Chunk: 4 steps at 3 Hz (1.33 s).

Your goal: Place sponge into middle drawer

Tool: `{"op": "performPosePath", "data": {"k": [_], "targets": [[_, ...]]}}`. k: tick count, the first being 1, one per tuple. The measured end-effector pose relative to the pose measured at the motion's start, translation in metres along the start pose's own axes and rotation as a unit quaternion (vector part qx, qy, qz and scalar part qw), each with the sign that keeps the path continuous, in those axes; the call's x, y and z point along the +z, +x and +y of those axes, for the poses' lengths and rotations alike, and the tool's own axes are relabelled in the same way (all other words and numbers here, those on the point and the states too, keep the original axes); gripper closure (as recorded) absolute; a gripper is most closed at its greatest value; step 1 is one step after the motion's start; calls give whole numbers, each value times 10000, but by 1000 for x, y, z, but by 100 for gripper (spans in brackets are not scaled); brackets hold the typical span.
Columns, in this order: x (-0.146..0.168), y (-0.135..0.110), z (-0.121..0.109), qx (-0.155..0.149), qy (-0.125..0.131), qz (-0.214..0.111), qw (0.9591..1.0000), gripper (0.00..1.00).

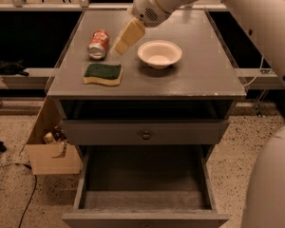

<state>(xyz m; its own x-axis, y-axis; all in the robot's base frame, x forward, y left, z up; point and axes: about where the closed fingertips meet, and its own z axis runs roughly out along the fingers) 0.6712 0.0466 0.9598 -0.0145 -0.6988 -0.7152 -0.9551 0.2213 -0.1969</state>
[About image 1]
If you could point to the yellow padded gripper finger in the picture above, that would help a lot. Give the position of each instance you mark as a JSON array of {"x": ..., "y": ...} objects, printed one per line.
[
  {"x": 120, "y": 47},
  {"x": 133, "y": 31}
]

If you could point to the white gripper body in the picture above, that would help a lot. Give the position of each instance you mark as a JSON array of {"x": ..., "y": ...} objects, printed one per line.
[{"x": 147, "y": 9}]

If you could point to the green and yellow sponge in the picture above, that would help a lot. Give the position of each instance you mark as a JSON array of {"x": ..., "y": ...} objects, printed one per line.
[{"x": 102, "y": 74}]

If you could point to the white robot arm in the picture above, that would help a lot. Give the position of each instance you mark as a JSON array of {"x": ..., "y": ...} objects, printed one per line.
[{"x": 264, "y": 21}]

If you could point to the grey drawer cabinet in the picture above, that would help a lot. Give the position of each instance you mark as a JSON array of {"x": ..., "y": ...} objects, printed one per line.
[{"x": 202, "y": 85}]

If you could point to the round metal drawer knob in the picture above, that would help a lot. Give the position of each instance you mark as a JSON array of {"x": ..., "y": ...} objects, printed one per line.
[{"x": 146, "y": 135}]

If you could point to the grey upper drawer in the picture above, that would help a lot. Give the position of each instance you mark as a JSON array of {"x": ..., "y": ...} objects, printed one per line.
[{"x": 88, "y": 132}]

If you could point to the grey open middle drawer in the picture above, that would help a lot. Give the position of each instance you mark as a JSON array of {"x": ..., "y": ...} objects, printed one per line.
[{"x": 144, "y": 187}]

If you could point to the orange soda can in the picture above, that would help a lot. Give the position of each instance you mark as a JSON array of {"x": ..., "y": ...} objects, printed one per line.
[{"x": 98, "y": 45}]

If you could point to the white paper bowl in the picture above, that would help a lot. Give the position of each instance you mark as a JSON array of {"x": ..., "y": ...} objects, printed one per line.
[{"x": 159, "y": 54}]

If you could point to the cardboard box with items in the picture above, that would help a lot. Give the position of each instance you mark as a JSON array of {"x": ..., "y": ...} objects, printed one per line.
[{"x": 46, "y": 155}]

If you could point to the black object on ledge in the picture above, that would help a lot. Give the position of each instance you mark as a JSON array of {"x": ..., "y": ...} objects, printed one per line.
[{"x": 13, "y": 68}]

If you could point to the metal frame rail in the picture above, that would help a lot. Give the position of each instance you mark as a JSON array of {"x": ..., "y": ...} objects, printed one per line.
[{"x": 64, "y": 7}]

